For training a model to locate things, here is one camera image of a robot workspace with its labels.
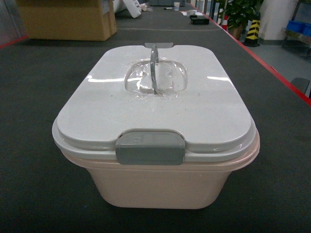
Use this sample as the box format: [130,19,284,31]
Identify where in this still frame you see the pink plastic storage box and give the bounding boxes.
[64,134,260,209]

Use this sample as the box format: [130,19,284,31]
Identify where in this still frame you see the black small box on table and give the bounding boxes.
[190,15,209,25]

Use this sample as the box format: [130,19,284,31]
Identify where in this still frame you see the white paper cup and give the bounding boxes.
[173,2,180,11]

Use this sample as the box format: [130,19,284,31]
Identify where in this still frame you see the yellow black striped bollard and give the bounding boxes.
[242,12,260,47]

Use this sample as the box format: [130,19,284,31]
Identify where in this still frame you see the white box lid grey latches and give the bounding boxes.
[52,44,260,165]

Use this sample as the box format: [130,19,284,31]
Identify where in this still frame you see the cardboard box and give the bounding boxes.
[16,0,117,41]

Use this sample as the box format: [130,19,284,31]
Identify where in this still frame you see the red white traffic cone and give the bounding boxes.
[222,15,228,31]

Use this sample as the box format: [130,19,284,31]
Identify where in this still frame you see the potted green plant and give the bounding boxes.
[217,0,263,40]

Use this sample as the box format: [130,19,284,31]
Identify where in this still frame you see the metal shelf rack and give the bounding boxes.
[281,0,311,56]

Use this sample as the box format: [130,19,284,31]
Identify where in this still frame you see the small blue bins on shelf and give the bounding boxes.
[286,20,311,36]

